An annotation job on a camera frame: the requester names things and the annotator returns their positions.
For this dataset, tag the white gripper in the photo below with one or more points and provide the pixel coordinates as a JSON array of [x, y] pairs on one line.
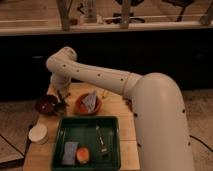
[[60, 84]]

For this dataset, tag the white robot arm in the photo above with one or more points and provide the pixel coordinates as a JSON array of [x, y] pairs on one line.
[[159, 112]]

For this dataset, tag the small dark metal cup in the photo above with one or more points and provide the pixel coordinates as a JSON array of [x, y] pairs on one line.
[[60, 109]]

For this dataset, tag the white paper cup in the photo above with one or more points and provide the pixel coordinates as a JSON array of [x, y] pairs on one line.
[[38, 134]]

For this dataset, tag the wooden table board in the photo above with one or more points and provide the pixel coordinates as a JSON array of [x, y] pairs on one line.
[[38, 157]]

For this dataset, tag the dark brown bowl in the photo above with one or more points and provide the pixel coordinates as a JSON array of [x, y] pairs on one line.
[[45, 104]]

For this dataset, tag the orange bowl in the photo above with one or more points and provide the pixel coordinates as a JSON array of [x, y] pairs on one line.
[[80, 108]]

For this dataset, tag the grey blue cloth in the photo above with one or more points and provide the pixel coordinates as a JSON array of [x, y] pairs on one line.
[[90, 101]]

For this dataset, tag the green plastic tray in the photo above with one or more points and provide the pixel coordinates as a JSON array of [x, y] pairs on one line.
[[83, 131]]

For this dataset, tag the blue grey sponge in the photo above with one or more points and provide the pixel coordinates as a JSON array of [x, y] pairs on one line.
[[69, 154]]

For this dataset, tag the orange peach fruit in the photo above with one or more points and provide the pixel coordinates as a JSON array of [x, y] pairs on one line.
[[83, 155]]

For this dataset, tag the metal fork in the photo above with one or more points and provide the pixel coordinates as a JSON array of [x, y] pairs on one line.
[[104, 149]]

